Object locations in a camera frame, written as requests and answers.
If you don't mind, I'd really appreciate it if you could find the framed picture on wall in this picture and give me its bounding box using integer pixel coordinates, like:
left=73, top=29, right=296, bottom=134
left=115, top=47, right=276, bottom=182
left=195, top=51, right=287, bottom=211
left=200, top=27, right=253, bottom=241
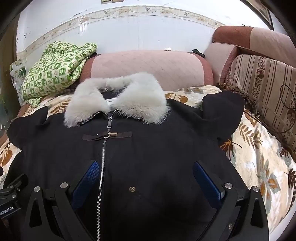
left=242, top=0, right=274, bottom=30

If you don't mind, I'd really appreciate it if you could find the pink and maroon cushion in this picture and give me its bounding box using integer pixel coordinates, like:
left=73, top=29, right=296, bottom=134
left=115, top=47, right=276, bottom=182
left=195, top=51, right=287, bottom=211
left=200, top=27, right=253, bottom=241
left=204, top=26, right=295, bottom=83

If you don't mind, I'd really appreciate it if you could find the small black object behind bolster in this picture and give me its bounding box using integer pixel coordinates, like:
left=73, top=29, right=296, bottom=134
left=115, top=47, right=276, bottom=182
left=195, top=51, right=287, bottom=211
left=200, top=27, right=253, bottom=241
left=192, top=49, right=205, bottom=58

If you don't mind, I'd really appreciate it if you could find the green checkered folded quilt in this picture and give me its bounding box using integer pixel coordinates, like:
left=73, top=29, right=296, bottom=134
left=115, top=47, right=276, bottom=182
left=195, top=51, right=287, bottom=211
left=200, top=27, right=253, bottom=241
left=21, top=41, right=97, bottom=107

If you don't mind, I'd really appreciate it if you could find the pink quilted bolster pillow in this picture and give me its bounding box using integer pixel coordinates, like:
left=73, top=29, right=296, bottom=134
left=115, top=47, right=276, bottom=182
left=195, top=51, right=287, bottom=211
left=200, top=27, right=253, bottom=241
left=78, top=50, right=214, bottom=90

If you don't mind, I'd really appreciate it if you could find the black coat with fur collar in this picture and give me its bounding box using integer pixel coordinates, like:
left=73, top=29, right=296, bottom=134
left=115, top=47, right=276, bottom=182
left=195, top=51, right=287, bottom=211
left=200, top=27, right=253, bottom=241
left=4, top=73, right=245, bottom=240

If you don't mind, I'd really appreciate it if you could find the striped floral cushion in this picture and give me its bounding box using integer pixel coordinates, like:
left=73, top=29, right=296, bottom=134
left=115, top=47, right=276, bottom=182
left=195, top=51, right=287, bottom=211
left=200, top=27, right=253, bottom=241
left=225, top=54, right=295, bottom=150

